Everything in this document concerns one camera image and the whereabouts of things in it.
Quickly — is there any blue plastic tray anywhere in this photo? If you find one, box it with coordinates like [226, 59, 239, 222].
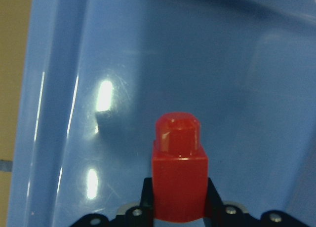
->
[7, 0, 316, 227]

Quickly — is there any red block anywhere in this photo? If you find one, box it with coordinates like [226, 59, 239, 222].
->
[152, 112, 208, 223]

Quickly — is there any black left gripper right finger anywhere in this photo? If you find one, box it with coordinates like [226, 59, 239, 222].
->
[204, 178, 223, 217]

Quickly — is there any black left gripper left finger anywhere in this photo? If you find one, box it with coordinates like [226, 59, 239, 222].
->
[140, 178, 154, 219]

